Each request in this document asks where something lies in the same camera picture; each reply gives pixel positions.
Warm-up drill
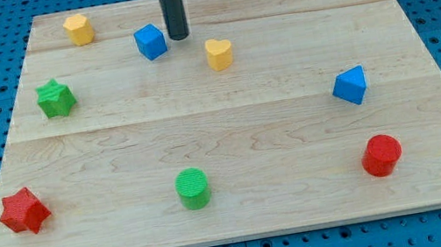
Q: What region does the yellow heart block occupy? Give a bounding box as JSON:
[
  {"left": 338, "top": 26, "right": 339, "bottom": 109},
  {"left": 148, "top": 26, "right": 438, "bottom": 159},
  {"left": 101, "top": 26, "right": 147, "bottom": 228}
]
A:
[{"left": 204, "top": 39, "right": 233, "bottom": 72}]

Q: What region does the light wooden board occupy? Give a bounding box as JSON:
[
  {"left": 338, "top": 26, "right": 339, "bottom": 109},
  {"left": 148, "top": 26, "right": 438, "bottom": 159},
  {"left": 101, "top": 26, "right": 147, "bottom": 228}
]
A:
[{"left": 0, "top": 0, "right": 441, "bottom": 247}]

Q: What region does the blue triangle block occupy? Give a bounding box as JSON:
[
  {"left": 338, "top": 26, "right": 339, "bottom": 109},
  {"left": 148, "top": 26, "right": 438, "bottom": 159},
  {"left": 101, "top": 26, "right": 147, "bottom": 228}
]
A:
[{"left": 332, "top": 65, "right": 367, "bottom": 105}]

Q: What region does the blue cube block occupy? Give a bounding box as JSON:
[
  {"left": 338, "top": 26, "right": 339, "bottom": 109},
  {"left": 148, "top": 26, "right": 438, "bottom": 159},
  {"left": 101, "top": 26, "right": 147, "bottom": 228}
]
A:
[{"left": 133, "top": 24, "right": 167, "bottom": 60}]

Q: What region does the red star block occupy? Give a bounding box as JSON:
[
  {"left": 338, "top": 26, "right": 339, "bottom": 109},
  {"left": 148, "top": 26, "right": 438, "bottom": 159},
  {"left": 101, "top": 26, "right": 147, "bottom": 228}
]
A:
[{"left": 0, "top": 187, "right": 52, "bottom": 235}]

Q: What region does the red cylinder block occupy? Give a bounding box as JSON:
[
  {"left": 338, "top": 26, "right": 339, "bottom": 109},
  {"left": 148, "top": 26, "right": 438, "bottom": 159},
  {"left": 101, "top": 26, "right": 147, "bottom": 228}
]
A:
[{"left": 361, "top": 134, "right": 402, "bottom": 177}]

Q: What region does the yellow hexagon block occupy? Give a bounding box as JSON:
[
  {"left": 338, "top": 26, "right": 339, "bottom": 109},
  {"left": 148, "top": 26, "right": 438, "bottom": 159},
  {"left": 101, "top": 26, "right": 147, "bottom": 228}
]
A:
[{"left": 63, "top": 14, "right": 95, "bottom": 46}]

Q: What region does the green star block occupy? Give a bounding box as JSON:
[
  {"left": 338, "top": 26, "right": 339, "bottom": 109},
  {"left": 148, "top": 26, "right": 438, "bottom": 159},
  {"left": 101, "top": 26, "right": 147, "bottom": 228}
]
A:
[{"left": 36, "top": 78, "right": 77, "bottom": 118}]

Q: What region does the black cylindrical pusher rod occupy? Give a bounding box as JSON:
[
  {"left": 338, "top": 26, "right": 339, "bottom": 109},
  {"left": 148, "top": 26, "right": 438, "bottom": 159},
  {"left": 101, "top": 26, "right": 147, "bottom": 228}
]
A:
[{"left": 159, "top": 0, "right": 189, "bottom": 41}]

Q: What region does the green cylinder block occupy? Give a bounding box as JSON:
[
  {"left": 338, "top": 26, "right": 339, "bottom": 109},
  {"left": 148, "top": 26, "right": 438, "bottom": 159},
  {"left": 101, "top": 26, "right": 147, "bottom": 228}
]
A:
[{"left": 174, "top": 167, "right": 211, "bottom": 210}]

